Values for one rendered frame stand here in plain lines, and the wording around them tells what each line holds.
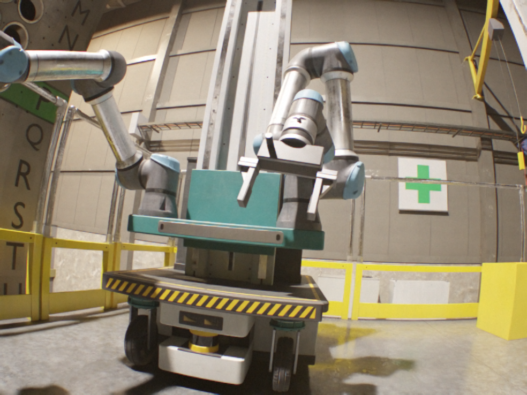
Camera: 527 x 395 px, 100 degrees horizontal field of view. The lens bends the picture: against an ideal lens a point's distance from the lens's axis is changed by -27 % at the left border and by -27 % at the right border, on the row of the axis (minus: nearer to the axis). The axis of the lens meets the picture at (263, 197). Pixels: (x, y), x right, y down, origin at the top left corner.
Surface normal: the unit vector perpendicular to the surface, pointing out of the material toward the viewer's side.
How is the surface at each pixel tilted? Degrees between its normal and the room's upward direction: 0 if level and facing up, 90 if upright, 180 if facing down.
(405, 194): 90
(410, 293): 90
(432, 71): 90
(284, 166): 155
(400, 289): 90
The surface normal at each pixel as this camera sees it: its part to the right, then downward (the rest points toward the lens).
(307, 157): -0.13, -0.55
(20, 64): 0.95, 0.03
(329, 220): -0.22, -0.18
